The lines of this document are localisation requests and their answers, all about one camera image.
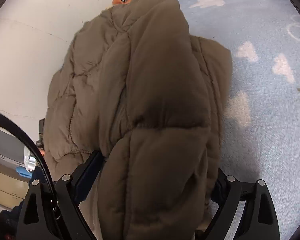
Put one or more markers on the brown quilted puffer jacket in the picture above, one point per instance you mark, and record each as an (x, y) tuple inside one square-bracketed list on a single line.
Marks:
[(136, 85)]

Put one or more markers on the beige drawer cabinet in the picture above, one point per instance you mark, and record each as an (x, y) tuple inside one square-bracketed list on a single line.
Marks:
[(13, 187)]

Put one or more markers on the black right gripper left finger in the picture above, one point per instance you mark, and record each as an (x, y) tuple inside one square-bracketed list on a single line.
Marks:
[(56, 215)]

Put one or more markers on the light blue bed sheet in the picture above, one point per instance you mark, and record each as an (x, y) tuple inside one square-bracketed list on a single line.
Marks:
[(261, 131)]

